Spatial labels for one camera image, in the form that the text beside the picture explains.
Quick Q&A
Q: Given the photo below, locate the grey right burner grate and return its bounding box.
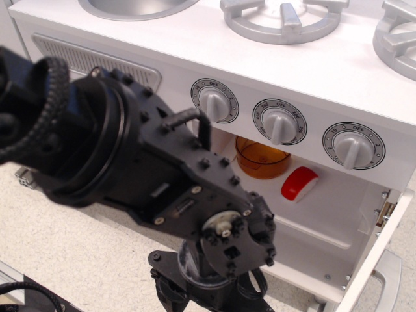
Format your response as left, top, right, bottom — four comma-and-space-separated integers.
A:
372, 1, 415, 80

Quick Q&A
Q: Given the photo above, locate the white oven door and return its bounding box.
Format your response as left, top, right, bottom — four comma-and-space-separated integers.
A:
307, 188, 416, 312

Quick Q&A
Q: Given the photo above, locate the grey left stove knob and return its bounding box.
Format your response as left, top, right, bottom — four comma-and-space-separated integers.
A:
190, 78, 239, 124

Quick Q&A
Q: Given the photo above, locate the grey middle stove knob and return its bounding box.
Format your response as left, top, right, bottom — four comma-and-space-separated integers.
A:
253, 99, 307, 146

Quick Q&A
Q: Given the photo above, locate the red white toy sushi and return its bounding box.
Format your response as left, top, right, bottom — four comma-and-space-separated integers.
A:
281, 166, 319, 202

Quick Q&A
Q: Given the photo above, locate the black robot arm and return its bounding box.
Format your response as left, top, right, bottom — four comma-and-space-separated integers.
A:
1, 48, 276, 311

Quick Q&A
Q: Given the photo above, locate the silver sink basin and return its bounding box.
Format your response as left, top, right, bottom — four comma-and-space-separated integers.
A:
79, 0, 198, 21

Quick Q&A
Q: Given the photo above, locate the white toy kitchen unit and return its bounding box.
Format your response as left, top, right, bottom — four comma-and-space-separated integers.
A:
8, 1, 415, 304

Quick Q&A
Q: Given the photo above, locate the orange transparent cup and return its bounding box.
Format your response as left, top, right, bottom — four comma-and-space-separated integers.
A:
235, 136, 291, 179

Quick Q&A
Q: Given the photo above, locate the grey vent panel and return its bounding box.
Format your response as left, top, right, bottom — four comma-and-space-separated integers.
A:
32, 34, 162, 91

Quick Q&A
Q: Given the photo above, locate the grey oven door handle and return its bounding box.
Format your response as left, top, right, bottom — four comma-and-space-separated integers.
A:
372, 250, 402, 312

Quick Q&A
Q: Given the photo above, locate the aluminium frame rail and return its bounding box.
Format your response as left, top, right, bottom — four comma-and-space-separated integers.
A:
15, 167, 38, 190

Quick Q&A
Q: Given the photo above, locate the black braided cable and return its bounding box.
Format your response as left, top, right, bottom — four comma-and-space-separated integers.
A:
0, 281, 62, 312

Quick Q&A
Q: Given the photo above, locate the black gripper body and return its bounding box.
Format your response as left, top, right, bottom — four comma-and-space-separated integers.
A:
148, 251, 273, 311

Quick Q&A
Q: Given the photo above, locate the grey stove knob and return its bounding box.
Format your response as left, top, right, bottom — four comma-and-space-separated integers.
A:
190, 78, 239, 124
322, 122, 386, 170
253, 99, 307, 146

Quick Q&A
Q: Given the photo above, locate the grey right stove knob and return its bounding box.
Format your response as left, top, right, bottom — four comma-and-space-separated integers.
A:
322, 122, 386, 170

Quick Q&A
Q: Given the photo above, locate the grey burner grate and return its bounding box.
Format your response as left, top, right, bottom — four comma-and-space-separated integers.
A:
220, 1, 350, 45
372, 1, 415, 80

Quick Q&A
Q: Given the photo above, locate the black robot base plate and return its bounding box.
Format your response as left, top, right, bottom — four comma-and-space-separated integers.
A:
19, 289, 82, 312

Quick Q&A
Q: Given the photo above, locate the grey left burner grate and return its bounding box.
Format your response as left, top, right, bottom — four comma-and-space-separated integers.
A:
220, 1, 350, 45

